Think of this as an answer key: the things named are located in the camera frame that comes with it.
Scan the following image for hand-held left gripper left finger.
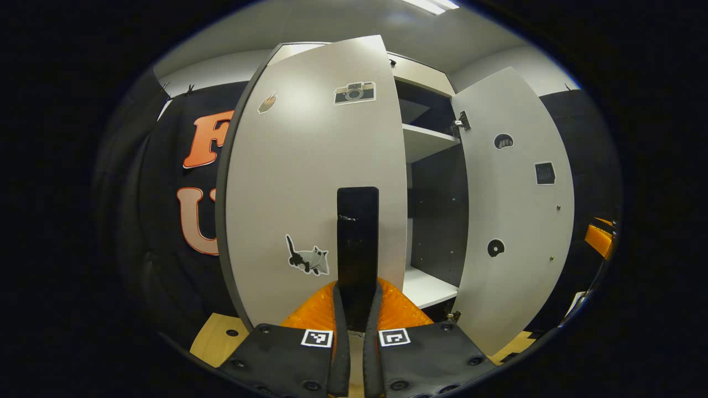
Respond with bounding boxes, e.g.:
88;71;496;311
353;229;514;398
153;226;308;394
218;281;352;398

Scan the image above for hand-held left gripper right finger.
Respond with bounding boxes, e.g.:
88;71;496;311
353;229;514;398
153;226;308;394
362;278;498;398

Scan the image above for beige cabinet door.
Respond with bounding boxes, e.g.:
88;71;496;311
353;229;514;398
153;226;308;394
449;66;576;357
216;34;410;332

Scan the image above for black door handle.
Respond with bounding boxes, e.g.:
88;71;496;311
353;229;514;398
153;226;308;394
336;186;380;332

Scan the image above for beige double-door shoe cabinet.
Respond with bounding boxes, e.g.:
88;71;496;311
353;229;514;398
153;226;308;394
265;41;471;324

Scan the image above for black backdrop cloth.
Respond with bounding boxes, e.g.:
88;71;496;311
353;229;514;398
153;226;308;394
119;80;249;335
94;69;172;310
531;88;623;338

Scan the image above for long ceiling light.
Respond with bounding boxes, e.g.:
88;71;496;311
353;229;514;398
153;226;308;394
399;0;460;15

